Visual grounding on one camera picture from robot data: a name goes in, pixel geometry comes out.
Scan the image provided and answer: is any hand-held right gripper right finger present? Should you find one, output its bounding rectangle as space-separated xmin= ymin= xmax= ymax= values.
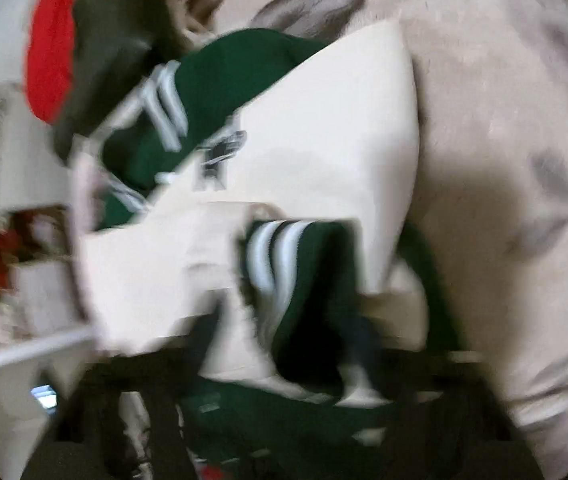
xmin=379 ymin=350 xmax=545 ymax=480

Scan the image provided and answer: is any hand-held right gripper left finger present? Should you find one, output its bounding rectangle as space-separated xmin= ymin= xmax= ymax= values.
xmin=24 ymin=350 xmax=199 ymax=480

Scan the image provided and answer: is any green garment with white stripes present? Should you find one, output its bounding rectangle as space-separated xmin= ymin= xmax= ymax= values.
xmin=71 ymin=22 xmax=465 ymax=461

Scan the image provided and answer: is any white shelf unit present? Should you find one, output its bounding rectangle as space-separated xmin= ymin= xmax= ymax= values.
xmin=0 ymin=0 xmax=99 ymax=461

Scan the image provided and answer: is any leaf patterned beige blanket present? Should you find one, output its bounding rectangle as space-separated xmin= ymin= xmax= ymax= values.
xmin=156 ymin=0 xmax=568 ymax=480

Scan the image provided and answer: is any red cloth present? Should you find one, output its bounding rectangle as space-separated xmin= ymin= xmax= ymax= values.
xmin=24 ymin=0 xmax=137 ymax=126

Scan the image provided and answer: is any dark olive cloth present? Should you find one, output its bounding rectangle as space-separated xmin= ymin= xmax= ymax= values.
xmin=51 ymin=0 xmax=199 ymax=166

